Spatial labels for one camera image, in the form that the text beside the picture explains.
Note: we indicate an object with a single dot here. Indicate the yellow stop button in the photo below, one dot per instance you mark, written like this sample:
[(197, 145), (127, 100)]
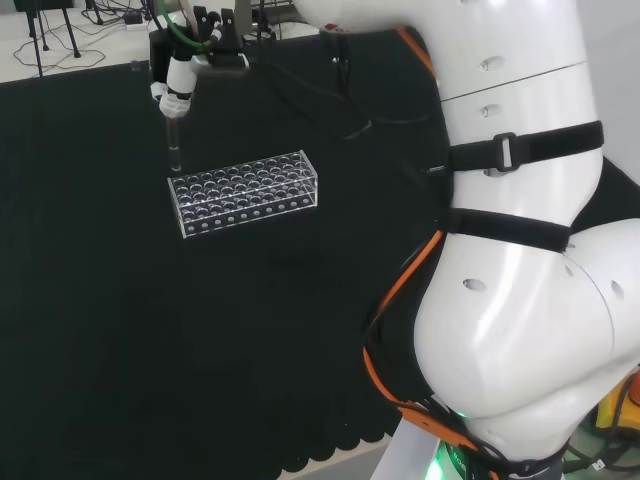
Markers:
[(607, 412)]

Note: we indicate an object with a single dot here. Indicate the clear acrylic test tube rack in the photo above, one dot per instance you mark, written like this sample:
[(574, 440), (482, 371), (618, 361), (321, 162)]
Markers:
[(240, 195)]

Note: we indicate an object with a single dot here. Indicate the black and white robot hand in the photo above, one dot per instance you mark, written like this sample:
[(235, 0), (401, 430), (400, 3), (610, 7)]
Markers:
[(180, 80)]

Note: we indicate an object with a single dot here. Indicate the black bench cloth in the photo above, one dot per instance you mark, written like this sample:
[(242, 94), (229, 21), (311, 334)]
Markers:
[(150, 325)]

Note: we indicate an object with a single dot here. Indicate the black tripod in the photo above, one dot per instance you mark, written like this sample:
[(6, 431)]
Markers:
[(37, 35)]

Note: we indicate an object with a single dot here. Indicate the clear glass test tube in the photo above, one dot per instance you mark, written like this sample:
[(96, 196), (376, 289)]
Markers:
[(173, 145)]

